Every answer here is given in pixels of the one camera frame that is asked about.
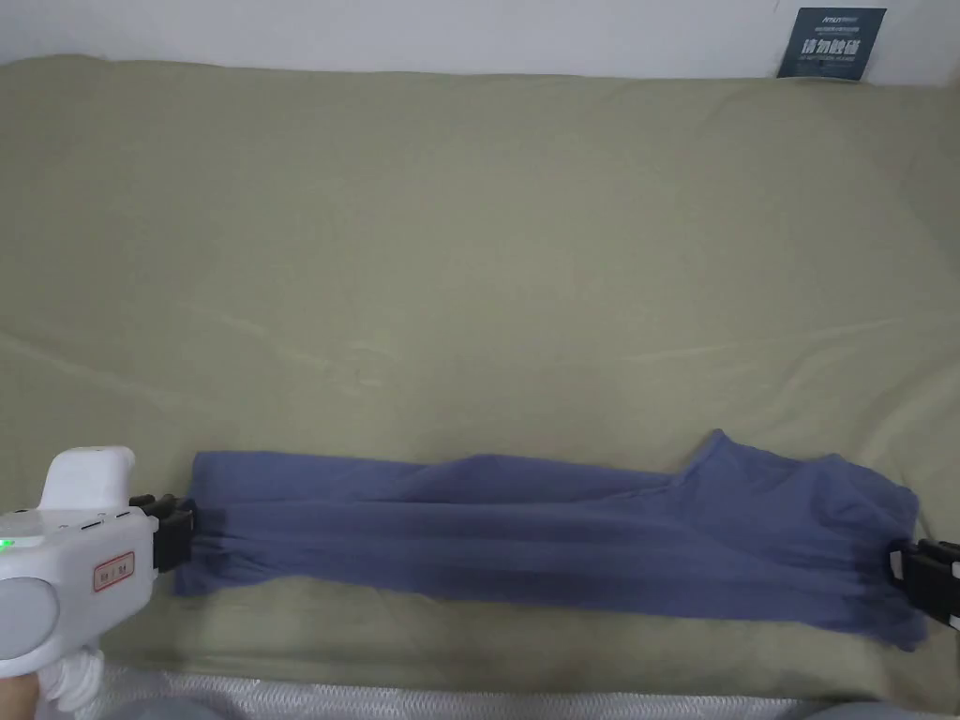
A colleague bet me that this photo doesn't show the dark blue garment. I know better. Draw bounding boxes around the dark blue garment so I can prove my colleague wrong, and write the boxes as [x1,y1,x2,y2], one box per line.
[173,427,931,653]

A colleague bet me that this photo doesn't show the dark blue sign card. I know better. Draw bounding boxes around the dark blue sign card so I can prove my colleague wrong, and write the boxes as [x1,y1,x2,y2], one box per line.
[775,7,890,83]

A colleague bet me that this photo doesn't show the bed with pale green sheet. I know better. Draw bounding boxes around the bed with pale green sheet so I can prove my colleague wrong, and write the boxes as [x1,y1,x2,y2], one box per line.
[0,55,960,720]

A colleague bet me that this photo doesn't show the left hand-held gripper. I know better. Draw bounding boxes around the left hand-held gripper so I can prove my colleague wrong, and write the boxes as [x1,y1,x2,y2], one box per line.
[0,445,198,715]

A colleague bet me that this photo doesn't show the person's left hand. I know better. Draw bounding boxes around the person's left hand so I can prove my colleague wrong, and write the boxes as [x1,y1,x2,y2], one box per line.
[0,669,40,720]

